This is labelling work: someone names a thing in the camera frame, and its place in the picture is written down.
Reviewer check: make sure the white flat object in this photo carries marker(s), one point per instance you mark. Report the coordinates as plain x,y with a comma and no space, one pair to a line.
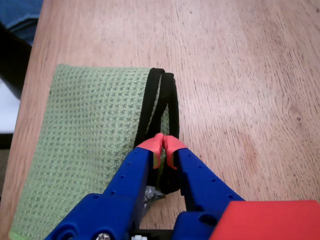
7,112

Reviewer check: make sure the green waffle cloth black trim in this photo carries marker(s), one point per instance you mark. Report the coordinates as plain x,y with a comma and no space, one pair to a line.
75,125

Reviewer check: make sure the blue denim trousers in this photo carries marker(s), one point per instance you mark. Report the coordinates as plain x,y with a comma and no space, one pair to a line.
17,15

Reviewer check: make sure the black chair seat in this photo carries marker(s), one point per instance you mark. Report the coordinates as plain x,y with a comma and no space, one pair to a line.
12,65

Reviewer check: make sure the silver tape piece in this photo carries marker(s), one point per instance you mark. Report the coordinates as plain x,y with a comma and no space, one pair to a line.
150,195

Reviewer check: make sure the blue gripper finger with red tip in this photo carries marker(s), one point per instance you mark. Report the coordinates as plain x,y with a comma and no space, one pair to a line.
120,195
200,180

